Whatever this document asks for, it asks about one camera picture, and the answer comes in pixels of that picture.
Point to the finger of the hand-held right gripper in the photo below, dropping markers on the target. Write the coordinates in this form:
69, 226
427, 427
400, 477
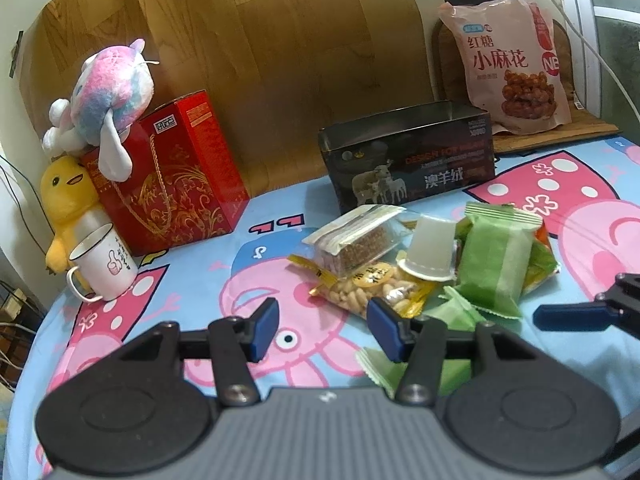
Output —
570, 317

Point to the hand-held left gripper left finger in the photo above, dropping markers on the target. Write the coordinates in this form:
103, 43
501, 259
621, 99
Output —
262, 330

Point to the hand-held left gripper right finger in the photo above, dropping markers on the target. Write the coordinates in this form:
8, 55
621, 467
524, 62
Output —
382, 330

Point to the small green snack packet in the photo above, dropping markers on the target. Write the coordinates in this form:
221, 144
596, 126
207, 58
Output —
452, 312
385, 372

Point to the yellow peanut packet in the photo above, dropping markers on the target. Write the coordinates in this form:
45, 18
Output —
360, 290

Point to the clear green snack bag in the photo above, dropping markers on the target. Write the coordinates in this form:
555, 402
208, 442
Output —
542, 265

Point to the red snack packet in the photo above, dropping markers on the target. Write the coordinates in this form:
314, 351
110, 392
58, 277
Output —
544, 235

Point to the clear packet of brown cake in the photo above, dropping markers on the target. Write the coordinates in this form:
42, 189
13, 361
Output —
360, 245

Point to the large green snack packet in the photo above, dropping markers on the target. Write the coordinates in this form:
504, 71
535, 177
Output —
492, 260

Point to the white jelly cup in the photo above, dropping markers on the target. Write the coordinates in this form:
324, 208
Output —
430, 245

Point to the black tin box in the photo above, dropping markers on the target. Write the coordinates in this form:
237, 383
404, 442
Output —
400, 170

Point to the cartoon pig printed blanket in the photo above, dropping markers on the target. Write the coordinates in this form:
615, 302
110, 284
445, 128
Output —
200, 270

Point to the red gift box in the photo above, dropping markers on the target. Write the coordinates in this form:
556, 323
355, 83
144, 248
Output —
190, 185

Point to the white enamel mug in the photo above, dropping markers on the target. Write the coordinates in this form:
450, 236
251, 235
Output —
107, 265

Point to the brown wooden board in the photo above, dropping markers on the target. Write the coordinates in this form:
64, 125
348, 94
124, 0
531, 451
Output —
585, 125

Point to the yellow plush duck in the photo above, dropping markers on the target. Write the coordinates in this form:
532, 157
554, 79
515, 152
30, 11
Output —
67, 185

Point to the large pink snack bag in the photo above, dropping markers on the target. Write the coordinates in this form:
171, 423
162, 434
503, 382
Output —
500, 60

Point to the wooden headboard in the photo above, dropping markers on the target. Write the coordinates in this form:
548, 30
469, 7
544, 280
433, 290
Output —
250, 60

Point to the pink and blue plush toy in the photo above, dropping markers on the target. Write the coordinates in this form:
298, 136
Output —
110, 90

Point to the white window frame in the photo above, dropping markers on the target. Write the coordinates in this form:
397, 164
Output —
575, 0

